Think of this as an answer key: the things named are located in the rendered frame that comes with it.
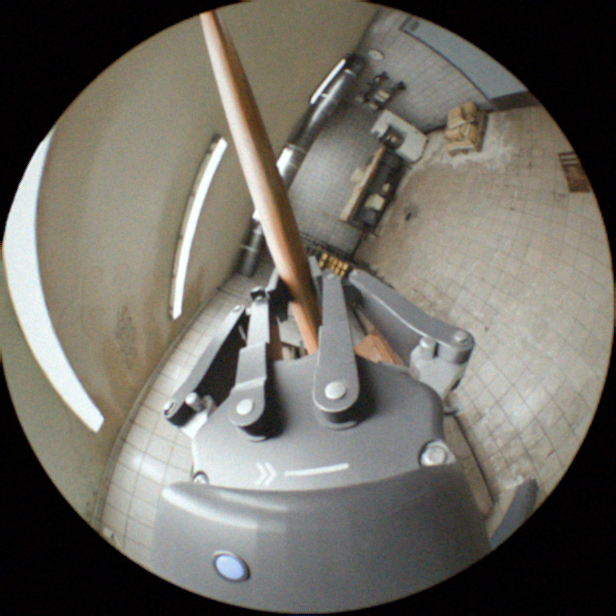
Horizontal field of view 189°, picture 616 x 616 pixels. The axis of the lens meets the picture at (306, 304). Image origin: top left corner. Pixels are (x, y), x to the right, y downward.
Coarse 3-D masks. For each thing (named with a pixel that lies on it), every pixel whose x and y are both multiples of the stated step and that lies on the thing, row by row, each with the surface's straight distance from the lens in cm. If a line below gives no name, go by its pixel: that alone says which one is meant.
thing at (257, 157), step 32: (224, 32) 33; (224, 64) 25; (224, 96) 22; (256, 128) 18; (256, 160) 17; (256, 192) 16; (288, 224) 16; (288, 256) 16; (288, 288) 17; (320, 320) 19
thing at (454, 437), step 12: (396, 360) 197; (444, 420) 187; (456, 432) 194; (456, 444) 182; (456, 456) 173; (468, 456) 193; (468, 468) 184; (468, 480) 177; (480, 480) 197; (480, 492) 191; (480, 504) 186; (492, 504) 209
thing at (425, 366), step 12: (420, 348) 7; (432, 348) 7; (420, 360) 7; (432, 360) 7; (444, 360) 8; (468, 360) 8; (420, 372) 7; (432, 372) 7; (444, 372) 7; (456, 372) 7; (432, 384) 7; (444, 384) 7; (444, 396) 8
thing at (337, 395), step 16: (336, 288) 12; (336, 304) 10; (336, 320) 9; (320, 336) 7; (336, 336) 7; (320, 352) 6; (336, 352) 6; (352, 352) 6; (320, 368) 6; (336, 368) 5; (352, 368) 5; (320, 384) 5; (336, 384) 5; (352, 384) 5; (320, 400) 5; (336, 400) 5; (352, 400) 5; (336, 416) 5; (352, 416) 5
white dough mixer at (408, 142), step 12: (384, 120) 520; (396, 120) 537; (372, 132) 520; (384, 132) 551; (396, 132) 511; (408, 132) 540; (384, 144) 516; (396, 144) 506; (408, 144) 519; (420, 144) 544; (408, 156) 523; (420, 156) 531
